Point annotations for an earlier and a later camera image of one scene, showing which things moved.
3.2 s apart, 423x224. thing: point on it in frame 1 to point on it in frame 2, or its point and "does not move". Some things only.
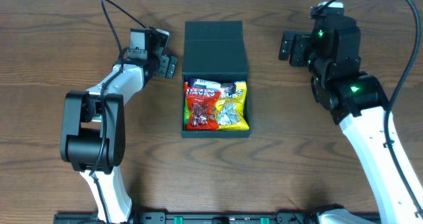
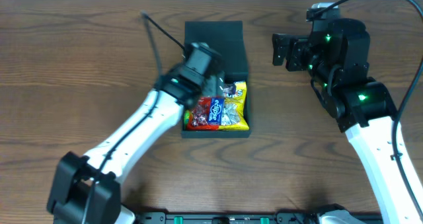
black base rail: [195, 218] does not move
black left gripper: [166, 66] to [216, 84]
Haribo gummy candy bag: [186, 115] does not move
